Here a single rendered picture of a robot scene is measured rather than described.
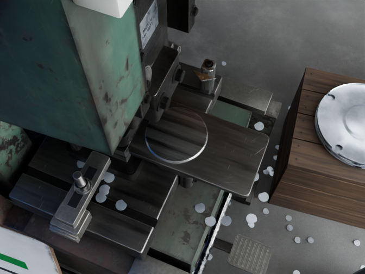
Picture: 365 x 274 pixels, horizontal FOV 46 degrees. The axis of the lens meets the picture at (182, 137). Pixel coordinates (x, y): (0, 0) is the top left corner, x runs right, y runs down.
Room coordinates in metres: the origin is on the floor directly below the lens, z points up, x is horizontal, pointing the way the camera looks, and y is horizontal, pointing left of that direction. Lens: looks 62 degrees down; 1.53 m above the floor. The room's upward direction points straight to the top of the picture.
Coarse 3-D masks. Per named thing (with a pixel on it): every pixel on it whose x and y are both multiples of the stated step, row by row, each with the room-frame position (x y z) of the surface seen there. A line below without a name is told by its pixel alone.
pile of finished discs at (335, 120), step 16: (336, 96) 0.76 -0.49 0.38; (352, 96) 0.76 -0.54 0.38; (320, 112) 0.70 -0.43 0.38; (336, 112) 0.70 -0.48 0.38; (352, 112) 0.70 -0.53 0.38; (320, 128) 0.65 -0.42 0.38; (336, 128) 0.65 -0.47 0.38; (352, 128) 0.64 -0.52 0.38; (336, 144) 0.59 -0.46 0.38; (352, 144) 0.59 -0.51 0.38; (352, 160) 0.54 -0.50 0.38
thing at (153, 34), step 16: (144, 0) 0.42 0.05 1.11; (160, 0) 0.47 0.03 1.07; (144, 16) 0.42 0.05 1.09; (160, 16) 0.46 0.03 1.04; (144, 32) 0.41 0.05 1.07; (160, 32) 0.46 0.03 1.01; (144, 48) 0.41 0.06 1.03; (160, 48) 0.46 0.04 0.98; (144, 64) 0.40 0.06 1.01; (160, 64) 0.43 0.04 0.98; (176, 64) 0.44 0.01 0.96; (160, 80) 0.40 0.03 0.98; (176, 80) 0.42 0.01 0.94; (160, 96) 0.38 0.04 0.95; (160, 112) 0.38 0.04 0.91
